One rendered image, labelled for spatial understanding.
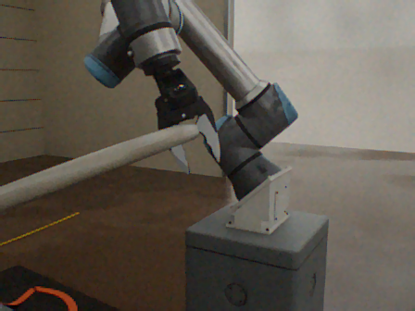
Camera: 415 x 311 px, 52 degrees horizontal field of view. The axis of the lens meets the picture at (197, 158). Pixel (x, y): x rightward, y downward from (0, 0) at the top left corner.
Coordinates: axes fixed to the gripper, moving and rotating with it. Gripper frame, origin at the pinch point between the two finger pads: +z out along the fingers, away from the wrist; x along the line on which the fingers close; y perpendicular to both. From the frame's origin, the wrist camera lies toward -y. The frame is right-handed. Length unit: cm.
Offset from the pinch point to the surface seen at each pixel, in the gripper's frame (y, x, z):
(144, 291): 203, 38, 75
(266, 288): 53, -12, 47
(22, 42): 668, 113, -262
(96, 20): 600, -13, -233
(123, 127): 603, 10, -64
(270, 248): 50, -17, 35
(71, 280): 223, 82, 54
